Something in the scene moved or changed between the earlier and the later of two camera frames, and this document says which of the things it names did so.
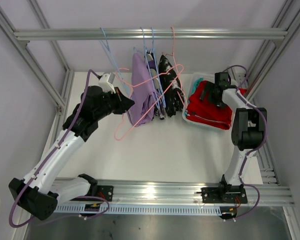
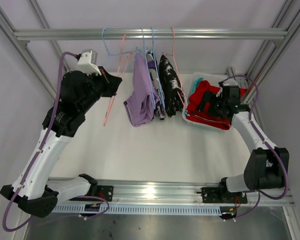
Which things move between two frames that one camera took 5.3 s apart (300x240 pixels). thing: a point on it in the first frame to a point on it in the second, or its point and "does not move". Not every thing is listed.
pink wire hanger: [176, 79] to [125, 58]
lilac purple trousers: [142, 100] does not move
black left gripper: [122, 102] to [110, 82]
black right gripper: [209, 87] to [210, 97]
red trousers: [206, 110] does not move
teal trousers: [195, 85] does not move
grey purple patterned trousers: [159, 110] does not move
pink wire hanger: [172, 53] does not move
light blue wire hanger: [108, 52] to [136, 50]
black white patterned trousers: [173, 97] does not move
